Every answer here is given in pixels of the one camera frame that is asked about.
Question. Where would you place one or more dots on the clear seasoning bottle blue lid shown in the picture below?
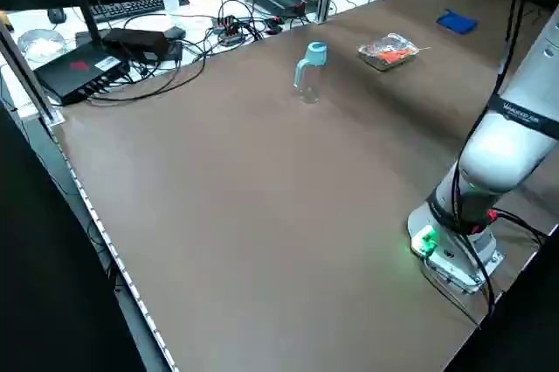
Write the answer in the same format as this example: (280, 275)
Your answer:
(311, 79)

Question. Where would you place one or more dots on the black computer mouse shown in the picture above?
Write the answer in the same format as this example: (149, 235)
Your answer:
(57, 15)

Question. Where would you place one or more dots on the black monitor stand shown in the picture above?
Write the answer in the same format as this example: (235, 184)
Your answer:
(90, 18)

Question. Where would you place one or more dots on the black router red logo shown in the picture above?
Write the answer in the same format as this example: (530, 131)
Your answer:
(74, 73)

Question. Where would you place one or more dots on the aluminum foil pan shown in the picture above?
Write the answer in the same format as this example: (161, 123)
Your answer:
(371, 54)

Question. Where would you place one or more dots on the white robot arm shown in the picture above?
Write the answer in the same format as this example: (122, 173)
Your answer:
(493, 158)

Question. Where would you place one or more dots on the black keyboard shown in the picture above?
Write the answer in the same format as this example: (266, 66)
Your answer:
(126, 8)

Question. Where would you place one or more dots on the orange sausage skewers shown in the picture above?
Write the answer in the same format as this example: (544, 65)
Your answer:
(393, 56)

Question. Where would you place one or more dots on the grey usb hub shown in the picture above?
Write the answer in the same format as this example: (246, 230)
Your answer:
(229, 31)

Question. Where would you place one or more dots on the dark power brick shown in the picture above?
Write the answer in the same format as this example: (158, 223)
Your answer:
(135, 42)

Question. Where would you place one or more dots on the slanted aluminium frame bar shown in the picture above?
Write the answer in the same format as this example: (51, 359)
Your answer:
(27, 79)

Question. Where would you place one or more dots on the blue dishcloth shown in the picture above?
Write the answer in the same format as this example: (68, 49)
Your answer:
(456, 22)

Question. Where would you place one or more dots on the glass bowl white contents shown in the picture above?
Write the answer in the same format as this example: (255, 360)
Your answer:
(41, 44)

